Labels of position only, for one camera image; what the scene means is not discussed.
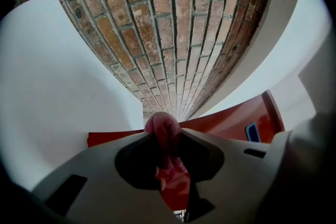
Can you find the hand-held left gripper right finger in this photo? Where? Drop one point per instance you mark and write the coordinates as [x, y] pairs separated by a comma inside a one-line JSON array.
[[246, 165]]

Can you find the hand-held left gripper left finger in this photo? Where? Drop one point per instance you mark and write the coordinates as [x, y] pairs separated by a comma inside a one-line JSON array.
[[94, 173]]

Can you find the red fire extinguisher box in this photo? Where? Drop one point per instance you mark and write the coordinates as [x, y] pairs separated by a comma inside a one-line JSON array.
[[231, 120]]

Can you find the pink cloth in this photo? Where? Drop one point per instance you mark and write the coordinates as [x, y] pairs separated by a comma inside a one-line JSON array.
[[164, 128]]

